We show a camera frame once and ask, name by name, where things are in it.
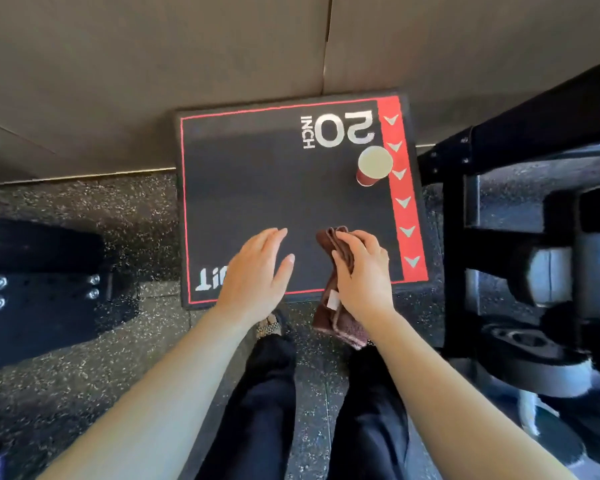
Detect black dumbbell rack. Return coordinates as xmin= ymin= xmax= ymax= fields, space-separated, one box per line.
xmin=419 ymin=54 xmax=600 ymax=363

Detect brown cleaning cloth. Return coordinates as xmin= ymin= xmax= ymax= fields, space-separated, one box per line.
xmin=312 ymin=225 xmax=372 ymax=351

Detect person's left hand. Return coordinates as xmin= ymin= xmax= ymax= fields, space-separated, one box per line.
xmin=213 ymin=227 xmax=297 ymax=329

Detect black perforated steel rack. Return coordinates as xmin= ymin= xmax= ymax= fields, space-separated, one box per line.
xmin=0 ymin=213 xmax=139 ymax=373

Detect person's leg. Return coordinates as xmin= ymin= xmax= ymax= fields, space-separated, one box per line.
xmin=195 ymin=333 xmax=299 ymax=480
xmin=327 ymin=344 xmax=412 ymax=480

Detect black plyo box coloured borders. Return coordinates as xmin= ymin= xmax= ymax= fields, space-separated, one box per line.
xmin=173 ymin=92 xmax=439 ymax=311

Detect red paper cup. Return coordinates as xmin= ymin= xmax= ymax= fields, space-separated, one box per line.
xmin=355 ymin=145 xmax=395 ymax=188

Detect person's left shoe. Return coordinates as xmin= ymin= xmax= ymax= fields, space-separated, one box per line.
xmin=255 ymin=313 xmax=285 ymax=341

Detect person's right hand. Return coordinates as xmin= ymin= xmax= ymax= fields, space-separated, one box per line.
xmin=331 ymin=229 xmax=396 ymax=327

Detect person's left forearm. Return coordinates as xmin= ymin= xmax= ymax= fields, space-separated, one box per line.
xmin=37 ymin=307 xmax=256 ymax=480

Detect person's right forearm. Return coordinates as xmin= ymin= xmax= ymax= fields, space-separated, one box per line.
xmin=362 ymin=312 xmax=576 ymax=480

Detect person's right leg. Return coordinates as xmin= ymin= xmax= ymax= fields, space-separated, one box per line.
xmin=327 ymin=344 xmax=412 ymax=480

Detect person's left leg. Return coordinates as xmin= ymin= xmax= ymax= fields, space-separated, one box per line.
xmin=195 ymin=333 xmax=299 ymax=480

